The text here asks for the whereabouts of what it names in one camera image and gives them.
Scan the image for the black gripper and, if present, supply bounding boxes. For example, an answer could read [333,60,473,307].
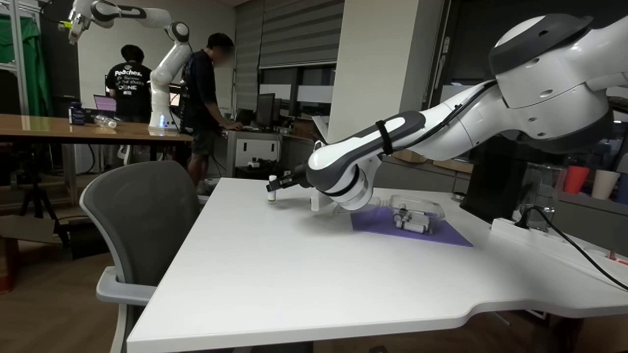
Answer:
[263,164,316,193]

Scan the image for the clear plastic box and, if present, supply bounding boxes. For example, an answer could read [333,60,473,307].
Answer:
[388,193,447,235]

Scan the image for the clear plastic water bottle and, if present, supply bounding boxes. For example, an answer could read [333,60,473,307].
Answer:
[92,111,125,131]

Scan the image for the tall black box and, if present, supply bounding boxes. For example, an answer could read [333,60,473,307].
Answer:
[459,138,529,225]

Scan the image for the grey desk partition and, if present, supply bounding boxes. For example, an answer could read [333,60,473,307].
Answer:
[278,135,474,195]

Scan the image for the grey window blinds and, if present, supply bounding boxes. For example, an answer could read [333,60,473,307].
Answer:
[233,0,347,72]

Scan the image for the grey mesh office chair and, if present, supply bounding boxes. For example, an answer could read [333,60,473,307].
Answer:
[76,158,206,353]

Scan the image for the purple rectangular mat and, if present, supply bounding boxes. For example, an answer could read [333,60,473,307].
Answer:
[347,205,474,248]

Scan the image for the person in printed black shirt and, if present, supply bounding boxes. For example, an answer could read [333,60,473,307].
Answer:
[104,42,153,125]

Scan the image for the laptop with purple screen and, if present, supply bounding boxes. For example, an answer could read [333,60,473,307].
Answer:
[92,91,119,115]

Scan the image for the small black desk device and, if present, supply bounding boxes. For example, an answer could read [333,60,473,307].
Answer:
[66,101,88,127]

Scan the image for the long wooden table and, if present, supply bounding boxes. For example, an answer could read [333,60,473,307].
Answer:
[0,111,196,197]

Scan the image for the black tripod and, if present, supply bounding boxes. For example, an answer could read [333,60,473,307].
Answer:
[17,142,66,227]

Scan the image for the green cloth screen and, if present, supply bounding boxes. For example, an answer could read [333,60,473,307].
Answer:
[0,13,53,119]

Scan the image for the red cup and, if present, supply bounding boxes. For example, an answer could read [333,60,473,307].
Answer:
[561,162,592,195]

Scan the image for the white cup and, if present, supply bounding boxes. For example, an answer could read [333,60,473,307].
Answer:
[590,166,622,201]

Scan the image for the black power cable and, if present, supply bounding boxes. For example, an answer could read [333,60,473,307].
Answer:
[512,203,628,291]

